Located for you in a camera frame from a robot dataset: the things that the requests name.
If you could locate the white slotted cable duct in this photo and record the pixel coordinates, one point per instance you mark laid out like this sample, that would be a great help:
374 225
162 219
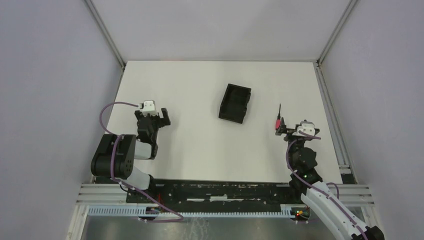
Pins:
139 211

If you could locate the aluminium frame rail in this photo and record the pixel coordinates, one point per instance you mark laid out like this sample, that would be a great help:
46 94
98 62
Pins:
343 157
105 32

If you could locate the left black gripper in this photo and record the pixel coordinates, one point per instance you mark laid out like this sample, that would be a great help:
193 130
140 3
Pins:
165 121

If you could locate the left aluminium frame rail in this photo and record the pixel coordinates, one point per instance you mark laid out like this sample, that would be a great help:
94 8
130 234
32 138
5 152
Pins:
105 32

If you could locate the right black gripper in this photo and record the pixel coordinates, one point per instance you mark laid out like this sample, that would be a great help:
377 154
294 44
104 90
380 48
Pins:
282 130

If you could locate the black plastic bin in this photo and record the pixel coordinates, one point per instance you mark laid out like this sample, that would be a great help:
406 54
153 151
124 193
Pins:
234 104

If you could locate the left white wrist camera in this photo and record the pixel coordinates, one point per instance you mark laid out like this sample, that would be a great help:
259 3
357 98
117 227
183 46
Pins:
147 106

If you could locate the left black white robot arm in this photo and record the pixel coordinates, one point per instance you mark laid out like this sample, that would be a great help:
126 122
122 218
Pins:
115 155

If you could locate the front aluminium extrusion rail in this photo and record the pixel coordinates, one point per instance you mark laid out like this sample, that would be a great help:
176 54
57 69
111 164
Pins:
351 195

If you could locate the red handled screwdriver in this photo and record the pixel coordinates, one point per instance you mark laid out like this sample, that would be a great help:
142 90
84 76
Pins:
278 119

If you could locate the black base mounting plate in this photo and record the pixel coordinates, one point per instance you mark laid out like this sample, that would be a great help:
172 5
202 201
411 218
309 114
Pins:
223 196

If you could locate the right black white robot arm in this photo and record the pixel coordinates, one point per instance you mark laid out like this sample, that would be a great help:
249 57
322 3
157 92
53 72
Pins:
310 188

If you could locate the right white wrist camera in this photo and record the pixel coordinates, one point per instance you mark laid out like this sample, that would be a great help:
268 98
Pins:
305 128

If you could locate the right aluminium frame rail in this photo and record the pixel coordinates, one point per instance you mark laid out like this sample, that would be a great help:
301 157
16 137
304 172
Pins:
343 157

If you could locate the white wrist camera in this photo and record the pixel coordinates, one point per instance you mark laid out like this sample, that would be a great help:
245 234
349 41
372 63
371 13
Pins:
147 106
305 128

